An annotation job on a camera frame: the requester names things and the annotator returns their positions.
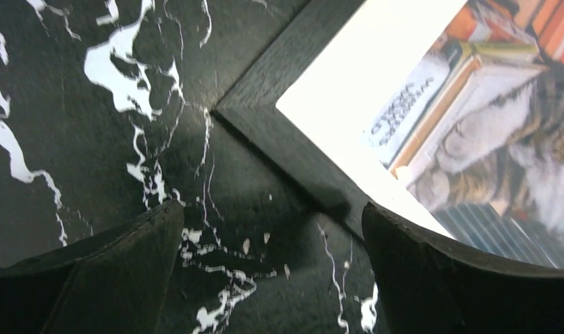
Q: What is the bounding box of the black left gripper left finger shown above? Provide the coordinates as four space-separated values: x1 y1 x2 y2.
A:
0 200 185 333

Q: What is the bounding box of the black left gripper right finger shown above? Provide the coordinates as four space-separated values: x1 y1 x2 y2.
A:
361 202 564 333

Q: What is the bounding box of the cat photo print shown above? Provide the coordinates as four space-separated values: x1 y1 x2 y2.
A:
360 1 564 269

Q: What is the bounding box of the white mat board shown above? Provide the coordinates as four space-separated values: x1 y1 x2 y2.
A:
276 1 463 234

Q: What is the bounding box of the black picture frame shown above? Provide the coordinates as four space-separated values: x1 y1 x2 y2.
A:
214 1 370 242

